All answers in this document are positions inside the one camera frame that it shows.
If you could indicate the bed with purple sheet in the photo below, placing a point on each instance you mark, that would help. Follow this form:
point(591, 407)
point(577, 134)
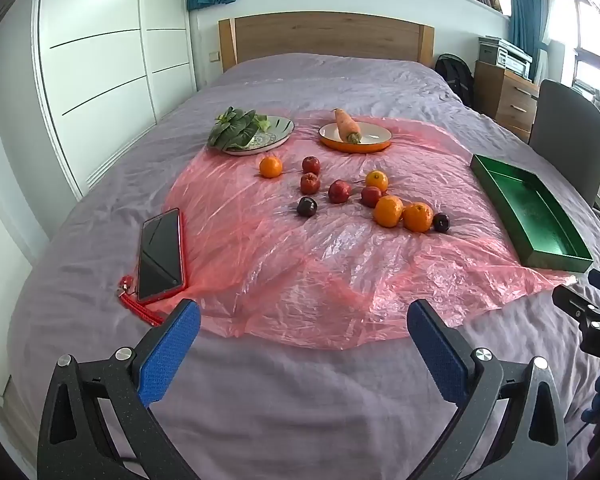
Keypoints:
point(300, 410)

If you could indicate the green bok choy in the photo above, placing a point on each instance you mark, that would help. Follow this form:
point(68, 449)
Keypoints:
point(235, 130)

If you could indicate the wooden headboard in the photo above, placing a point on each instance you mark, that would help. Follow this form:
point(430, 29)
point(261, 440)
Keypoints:
point(330, 35)

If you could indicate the smartphone in red case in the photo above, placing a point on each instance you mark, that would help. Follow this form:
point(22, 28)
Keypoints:
point(160, 255)

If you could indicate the dark plum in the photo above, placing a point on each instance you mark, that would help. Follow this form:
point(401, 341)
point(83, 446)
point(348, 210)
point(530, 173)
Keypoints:
point(306, 206)
point(441, 222)

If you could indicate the grey chair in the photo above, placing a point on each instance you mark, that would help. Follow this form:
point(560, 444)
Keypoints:
point(565, 125)

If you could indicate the orange oval dish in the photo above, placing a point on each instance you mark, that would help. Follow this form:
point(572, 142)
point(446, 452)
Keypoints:
point(375, 136)

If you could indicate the white wardrobe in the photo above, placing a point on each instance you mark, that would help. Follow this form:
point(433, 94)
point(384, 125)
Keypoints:
point(105, 60)

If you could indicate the grey printer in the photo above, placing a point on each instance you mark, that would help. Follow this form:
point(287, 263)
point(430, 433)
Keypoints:
point(505, 52)

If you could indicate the carrot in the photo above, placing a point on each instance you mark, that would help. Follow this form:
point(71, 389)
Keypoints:
point(347, 125)

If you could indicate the red apple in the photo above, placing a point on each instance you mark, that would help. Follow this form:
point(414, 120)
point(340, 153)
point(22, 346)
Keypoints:
point(370, 197)
point(339, 191)
point(311, 165)
point(309, 183)

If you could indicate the green rectangular tray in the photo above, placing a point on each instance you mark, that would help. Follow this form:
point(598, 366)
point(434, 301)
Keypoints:
point(530, 210)

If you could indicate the wall socket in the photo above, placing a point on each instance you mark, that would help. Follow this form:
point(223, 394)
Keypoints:
point(214, 56)

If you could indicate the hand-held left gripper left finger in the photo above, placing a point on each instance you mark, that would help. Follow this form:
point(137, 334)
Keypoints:
point(172, 350)

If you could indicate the wooden dresser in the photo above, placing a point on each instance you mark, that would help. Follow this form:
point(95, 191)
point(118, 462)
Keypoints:
point(510, 95)

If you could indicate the window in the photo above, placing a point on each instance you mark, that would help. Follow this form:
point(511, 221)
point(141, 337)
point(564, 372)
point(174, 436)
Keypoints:
point(595, 25)

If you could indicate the orange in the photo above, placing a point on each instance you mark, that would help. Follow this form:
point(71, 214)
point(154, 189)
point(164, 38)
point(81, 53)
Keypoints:
point(388, 211)
point(376, 179)
point(418, 217)
point(270, 166)

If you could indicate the pink plastic sheet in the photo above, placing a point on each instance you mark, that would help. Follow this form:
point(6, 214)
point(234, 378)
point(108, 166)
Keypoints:
point(290, 270)

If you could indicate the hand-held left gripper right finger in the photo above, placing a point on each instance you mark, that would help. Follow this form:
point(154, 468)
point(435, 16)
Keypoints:
point(437, 355)

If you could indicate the patterned white plate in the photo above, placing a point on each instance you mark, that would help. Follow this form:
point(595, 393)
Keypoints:
point(279, 127)

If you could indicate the black backpack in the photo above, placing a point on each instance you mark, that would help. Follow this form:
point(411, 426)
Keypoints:
point(455, 77)

